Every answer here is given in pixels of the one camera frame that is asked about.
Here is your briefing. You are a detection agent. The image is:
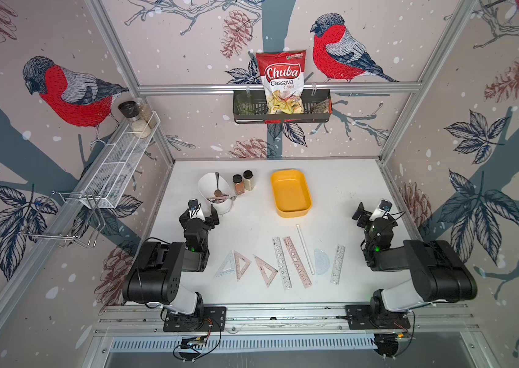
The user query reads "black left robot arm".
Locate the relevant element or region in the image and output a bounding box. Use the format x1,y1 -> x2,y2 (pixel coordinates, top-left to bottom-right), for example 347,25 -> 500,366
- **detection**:
122,200 -> 219,322

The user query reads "pink triangle set square right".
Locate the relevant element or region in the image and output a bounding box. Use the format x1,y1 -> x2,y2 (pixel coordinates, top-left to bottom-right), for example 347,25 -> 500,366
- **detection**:
254,255 -> 279,288

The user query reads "yellow plastic storage box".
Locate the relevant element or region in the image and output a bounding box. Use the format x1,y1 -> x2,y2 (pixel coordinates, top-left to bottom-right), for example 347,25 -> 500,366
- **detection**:
270,170 -> 312,219

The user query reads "clear short stencil ruler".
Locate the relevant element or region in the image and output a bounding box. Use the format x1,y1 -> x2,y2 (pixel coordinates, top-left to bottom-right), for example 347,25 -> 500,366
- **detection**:
330,245 -> 345,285

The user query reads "white wire wall shelf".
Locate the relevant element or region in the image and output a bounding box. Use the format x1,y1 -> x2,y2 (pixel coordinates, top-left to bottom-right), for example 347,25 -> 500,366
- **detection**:
79,112 -> 161,209

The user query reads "pink triangle set square left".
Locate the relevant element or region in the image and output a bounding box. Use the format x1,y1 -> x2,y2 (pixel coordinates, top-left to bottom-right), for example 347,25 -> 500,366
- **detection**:
233,251 -> 251,281

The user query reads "clear thin straight ruler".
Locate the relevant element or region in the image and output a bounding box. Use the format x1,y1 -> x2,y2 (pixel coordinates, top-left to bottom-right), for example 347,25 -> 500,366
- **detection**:
296,224 -> 316,275

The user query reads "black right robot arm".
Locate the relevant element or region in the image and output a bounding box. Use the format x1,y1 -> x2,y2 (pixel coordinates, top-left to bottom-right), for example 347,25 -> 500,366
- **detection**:
346,200 -> 478,330

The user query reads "metal spoon in bowl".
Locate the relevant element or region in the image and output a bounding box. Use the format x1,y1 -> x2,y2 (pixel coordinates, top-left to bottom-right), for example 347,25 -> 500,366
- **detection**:
213,172 -> 223,198

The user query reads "pink long stencil ruler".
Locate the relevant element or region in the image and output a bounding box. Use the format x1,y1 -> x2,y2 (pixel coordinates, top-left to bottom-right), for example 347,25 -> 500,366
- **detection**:
284,236 -> 312,288

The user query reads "black lid jar on shelf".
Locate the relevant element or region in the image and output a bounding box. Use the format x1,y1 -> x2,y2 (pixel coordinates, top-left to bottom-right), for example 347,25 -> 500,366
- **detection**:
118,101 -> 141,121

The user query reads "chrome wire rack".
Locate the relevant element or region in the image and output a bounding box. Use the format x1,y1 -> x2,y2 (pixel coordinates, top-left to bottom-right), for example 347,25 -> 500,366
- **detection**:
18,192 -> 106,248

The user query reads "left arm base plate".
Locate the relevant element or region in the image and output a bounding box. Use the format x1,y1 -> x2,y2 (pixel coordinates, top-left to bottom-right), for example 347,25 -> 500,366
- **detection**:
163,306 -> 227,333

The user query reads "red Chuba chips bag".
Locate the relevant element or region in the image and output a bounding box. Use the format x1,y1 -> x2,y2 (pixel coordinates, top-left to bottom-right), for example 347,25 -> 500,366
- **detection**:
256,51 -> 306,114

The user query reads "clear blue protractor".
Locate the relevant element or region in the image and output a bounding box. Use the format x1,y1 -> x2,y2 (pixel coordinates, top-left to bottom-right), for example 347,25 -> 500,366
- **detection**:
314,248 -> 330,275

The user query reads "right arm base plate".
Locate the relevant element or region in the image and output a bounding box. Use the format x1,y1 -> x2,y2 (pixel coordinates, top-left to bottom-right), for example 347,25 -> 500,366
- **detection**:
345,305 -> 411,331

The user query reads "spice jar pale powder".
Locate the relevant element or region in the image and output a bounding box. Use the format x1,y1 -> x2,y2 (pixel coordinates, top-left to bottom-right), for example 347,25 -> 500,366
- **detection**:
242,170 -> 255,191

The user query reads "spice jar orange powder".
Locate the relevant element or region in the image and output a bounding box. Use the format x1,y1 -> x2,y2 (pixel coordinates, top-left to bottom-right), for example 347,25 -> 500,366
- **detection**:
233,174 -> 245,196

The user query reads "glass jar on shelf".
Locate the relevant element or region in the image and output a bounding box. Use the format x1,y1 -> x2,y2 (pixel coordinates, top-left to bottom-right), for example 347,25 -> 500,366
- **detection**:
135,98 -> 157,129

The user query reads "white bowl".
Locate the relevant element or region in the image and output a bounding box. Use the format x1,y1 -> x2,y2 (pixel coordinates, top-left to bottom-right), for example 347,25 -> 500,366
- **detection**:
197,172 -> 234,216

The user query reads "pink triangle set square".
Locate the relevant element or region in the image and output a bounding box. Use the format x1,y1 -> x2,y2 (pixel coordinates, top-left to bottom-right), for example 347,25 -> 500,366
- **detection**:
233,251 -> 251,281
254,255 -> 279,288

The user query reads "clear long stencil ruler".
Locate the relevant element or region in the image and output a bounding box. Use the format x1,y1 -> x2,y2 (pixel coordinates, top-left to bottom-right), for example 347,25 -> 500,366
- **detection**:
273,237 -> 292,290

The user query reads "black wire wall basket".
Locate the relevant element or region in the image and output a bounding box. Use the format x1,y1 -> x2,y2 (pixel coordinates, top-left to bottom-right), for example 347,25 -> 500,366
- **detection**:
233,90 -> 332,124

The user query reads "clear triangle set square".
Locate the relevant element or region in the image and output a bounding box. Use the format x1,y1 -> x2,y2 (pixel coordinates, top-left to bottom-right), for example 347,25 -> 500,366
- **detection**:
214,251 -> 236,278

